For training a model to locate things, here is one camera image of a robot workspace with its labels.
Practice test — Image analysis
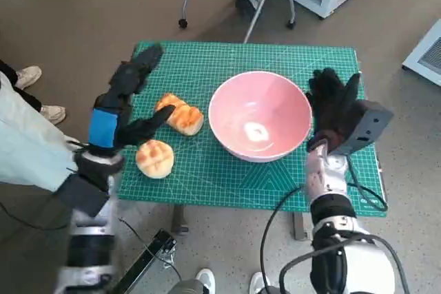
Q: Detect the long toasted toy bread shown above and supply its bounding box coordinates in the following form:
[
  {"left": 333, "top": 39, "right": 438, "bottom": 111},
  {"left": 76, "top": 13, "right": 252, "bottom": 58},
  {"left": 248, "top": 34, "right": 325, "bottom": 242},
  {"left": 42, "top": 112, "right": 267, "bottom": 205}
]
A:
[{"left": 154, "top": 93, "right": 204, "bottom": 136}]

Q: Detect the black metal stand rail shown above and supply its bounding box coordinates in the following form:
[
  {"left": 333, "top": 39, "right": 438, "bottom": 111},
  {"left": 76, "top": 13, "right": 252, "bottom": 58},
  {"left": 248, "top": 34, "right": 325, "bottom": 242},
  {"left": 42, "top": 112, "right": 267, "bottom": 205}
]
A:
[{"left": 112, "top": 228, "right": 178, "bottom": 294}]

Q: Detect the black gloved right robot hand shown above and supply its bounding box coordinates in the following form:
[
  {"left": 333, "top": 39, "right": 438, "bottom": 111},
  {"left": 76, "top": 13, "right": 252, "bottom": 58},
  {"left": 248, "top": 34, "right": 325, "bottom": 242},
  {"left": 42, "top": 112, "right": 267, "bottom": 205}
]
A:
[{"left": 305, "top": 68, "right": 362, "bottom": 137}]

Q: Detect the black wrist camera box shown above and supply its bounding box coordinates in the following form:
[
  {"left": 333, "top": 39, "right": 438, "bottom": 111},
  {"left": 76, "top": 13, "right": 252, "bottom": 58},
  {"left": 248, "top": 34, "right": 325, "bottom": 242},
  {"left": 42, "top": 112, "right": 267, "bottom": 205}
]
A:
[
  {"left": 329, "top": 99, "right": 395, "bottom": 156},
  {"left": 57, "top": 173, "right": 110, "bottom": 218}
]

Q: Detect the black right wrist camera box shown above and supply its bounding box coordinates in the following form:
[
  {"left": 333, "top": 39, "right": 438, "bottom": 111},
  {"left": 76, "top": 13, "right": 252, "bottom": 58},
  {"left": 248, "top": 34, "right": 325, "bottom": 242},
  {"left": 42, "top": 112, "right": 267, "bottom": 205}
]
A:
[{"left": 329, "top": 99, "right": 395, "bottom": 156}]

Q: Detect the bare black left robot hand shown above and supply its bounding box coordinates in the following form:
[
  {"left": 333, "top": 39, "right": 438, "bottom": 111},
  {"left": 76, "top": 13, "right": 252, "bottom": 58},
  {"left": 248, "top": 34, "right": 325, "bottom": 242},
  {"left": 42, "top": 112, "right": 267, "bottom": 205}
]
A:
[{"left": 88, "top": 43, "right": 176, "bottom": 152}]

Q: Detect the white shoe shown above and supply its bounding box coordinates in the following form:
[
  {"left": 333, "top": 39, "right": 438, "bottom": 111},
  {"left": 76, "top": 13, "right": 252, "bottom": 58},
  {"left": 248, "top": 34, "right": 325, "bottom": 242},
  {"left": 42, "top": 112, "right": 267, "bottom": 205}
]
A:
[
  {"left": 196, "top": 268, "right": 217, "bottom": 294},
  {"left": 249, "top": 271, "right": 270, "bottom": 294}
]

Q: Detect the pink bowl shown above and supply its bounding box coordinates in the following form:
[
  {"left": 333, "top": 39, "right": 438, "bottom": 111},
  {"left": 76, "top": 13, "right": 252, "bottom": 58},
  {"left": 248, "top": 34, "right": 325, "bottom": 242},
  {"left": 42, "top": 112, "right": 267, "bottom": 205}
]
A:
[{"left": 208, "top": 71, "right": 314, "bottom": 163}]

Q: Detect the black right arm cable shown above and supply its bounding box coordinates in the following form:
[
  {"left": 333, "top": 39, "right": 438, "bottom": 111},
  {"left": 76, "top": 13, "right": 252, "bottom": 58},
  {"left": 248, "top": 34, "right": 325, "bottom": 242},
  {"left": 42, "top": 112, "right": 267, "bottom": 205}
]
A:
[{"left": 260, "top": 185, "right": 306, "bottom": 294}]

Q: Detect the grey table leg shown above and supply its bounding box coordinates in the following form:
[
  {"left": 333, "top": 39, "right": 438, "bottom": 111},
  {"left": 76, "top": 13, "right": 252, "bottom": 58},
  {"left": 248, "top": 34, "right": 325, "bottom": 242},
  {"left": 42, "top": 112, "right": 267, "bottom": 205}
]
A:
[
  {"left": 171, "top": 204, "right": 189, "bottom": 236},
  {"left": 292, "top": 211, "right": 313, "bottom": 241}
]

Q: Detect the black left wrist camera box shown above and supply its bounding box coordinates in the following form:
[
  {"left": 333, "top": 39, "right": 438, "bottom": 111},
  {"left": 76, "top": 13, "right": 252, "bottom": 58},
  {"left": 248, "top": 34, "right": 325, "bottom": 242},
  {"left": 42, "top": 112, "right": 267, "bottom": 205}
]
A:
[{"left": 57, "top": 173, "right": 110, "bottom": 218}]

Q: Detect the person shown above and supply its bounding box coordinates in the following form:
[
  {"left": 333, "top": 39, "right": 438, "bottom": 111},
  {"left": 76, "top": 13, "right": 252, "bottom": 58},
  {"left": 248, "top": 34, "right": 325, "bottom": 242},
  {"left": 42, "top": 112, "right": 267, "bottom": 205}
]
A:
[{"left": 0, "top": 70, "right": 83, "bottom": 193}]

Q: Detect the green cutting mat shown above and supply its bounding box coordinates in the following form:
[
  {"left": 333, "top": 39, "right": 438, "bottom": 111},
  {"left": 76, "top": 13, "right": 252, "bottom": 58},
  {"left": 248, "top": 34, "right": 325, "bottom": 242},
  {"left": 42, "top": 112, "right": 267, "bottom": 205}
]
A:
[{"left": 119, "top": 41, "right": 389, "bottom": 218}]

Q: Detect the white vented box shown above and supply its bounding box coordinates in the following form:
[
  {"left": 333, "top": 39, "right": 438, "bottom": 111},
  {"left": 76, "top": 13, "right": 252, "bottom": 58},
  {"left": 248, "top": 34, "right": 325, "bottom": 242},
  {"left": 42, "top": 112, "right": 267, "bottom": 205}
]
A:
[{"left": 402, "top": 18, "right": 441, "bottom": 87}]

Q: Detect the silver metal pole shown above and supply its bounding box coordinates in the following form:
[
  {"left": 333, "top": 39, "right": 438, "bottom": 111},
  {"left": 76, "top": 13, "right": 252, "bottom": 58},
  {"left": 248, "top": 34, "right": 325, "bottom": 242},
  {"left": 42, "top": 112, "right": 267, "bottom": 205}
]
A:
[{"left": 243, "top": 0, "right": 282, "bottom": 44}]

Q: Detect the person's pale shoe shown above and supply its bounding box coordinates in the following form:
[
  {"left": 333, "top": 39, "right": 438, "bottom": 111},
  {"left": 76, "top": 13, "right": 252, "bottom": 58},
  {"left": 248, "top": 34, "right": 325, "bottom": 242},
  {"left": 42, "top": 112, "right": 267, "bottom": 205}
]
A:
[
  {"left": 15, "top": 65, "right": 42, "bottom": 90},
  {"left": 39, "top": 105, "right": 66, "bottom": 125}
]

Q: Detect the round toy bread bun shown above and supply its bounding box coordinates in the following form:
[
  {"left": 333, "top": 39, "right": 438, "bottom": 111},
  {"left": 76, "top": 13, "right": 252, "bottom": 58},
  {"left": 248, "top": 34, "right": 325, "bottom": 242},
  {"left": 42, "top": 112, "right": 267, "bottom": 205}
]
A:
[{"left": 135, "top": 138, "right": 176, "bottom": 180}]

